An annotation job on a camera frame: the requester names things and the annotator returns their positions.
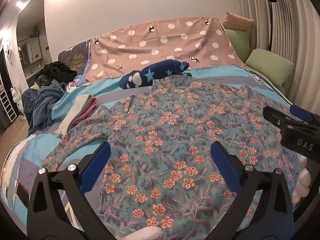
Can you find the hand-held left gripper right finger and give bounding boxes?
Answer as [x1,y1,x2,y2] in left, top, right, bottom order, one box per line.
[210,141,295,240]

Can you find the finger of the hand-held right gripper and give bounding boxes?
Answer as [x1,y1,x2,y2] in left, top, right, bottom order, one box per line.
[289,104,320,124]
[263,106,311,132]

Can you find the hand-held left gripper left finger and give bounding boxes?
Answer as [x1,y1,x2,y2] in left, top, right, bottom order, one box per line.
[27,141,118,240]

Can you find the floral print shirt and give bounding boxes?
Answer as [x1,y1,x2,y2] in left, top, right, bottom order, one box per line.
[42,76,304,238]

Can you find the black clothes pile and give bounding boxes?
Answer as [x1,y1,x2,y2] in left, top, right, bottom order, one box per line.
[37,62,77,84]

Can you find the person's right hand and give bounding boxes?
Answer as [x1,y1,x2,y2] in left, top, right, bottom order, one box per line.
[292,155,312,205]

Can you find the person's left hand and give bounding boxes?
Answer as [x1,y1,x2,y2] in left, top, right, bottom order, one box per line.
[126,226,165,240]

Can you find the green mattress cover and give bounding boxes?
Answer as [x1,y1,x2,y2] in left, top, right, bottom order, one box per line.
[246,65,292,99]

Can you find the green pillow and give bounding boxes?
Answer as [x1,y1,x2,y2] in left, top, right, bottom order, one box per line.
[245,49,294,87]
[225,29,250,60]

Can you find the pink folded cloth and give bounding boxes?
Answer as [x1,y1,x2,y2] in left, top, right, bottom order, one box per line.
[70,97,98,129]

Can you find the white folded cloth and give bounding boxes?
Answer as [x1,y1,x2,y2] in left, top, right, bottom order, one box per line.
[55,94,92,137]

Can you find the blue striped bed sheet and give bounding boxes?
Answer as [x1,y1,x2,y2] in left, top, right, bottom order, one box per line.
[0,65,300,233]

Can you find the blue fleece blanket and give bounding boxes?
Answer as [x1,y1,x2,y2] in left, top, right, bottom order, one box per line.
[21,84,67,136]

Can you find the grey pleated curtain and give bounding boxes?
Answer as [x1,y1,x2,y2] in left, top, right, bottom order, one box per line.
[236,0,320,120]

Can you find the black floor lamp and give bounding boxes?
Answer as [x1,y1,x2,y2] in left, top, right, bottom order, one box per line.
[264,0,277,52]

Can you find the camouflage cloth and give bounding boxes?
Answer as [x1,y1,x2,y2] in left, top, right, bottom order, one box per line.
[36,74,52,87]

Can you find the white cat figurine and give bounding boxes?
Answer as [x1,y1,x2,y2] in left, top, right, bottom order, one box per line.
[10,85,24,114]

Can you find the beige pillow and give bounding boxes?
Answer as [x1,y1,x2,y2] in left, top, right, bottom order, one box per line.
[223,11,255,32]

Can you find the white rack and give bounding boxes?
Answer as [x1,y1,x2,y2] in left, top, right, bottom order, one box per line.
[0,90,17,123]

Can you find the navy star print blanket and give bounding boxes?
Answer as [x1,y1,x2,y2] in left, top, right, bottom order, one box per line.
[119,59,192,90]

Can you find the dark tree print cloth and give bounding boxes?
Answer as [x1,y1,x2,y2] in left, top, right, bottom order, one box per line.
[58,40,92,76]

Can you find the pink polka dot sheet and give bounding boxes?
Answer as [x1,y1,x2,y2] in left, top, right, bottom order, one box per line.
[85,17,244,83]

